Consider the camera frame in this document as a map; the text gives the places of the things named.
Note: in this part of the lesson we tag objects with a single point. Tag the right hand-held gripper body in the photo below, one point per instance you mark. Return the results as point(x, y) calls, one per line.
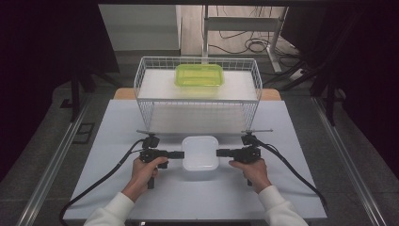
point(247, 154)

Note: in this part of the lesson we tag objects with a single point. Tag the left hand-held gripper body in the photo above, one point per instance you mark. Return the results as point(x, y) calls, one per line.
point(150, 154)

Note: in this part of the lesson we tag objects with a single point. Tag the white lidded food container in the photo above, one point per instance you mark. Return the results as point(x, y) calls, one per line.
point(200, 153)

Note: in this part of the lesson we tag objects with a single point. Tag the green lidded food container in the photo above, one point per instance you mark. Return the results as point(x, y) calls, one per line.
point(199, 75)

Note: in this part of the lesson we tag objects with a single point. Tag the person's right hand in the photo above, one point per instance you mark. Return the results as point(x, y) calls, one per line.
point(255, 174)

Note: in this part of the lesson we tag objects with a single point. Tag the person's left hand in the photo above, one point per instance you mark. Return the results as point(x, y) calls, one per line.
point(142, 175)

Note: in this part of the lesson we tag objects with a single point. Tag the white table sheet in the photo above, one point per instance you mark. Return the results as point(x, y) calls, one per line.
point(200, 194)

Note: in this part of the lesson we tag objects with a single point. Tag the black floor plate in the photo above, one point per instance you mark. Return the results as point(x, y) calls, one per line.
point(75, 133)

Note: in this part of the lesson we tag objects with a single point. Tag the white power strip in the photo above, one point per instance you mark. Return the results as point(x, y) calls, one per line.
point(297, 74)

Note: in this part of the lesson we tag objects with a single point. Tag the black stand legs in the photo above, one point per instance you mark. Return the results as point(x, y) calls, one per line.
point(75, 94)
point(329, 100)

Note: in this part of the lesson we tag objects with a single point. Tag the dark curtain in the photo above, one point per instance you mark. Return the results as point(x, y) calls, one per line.
point(370, 62)
point(37, 62)

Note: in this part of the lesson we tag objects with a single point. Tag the metal floor rail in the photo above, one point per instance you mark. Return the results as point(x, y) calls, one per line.
point(51, 169)
point(348, 163)

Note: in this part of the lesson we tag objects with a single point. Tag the white metal desk frame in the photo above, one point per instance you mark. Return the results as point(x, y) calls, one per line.
point(241, 24)

